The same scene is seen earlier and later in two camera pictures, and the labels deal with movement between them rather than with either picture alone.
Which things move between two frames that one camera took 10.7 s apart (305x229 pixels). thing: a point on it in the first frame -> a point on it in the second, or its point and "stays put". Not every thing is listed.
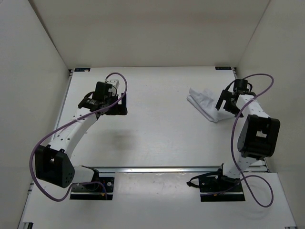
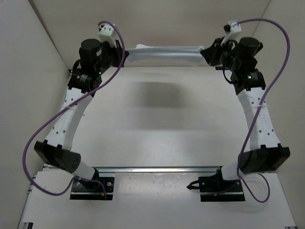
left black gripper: (121, 108) -> (126, 53)
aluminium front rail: (108, 169) stays put
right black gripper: (226, 96) -> (211, 55)
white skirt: (205, 101) -> (146, 53)
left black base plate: (101, 189) stays put
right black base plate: (218, 188) stays put
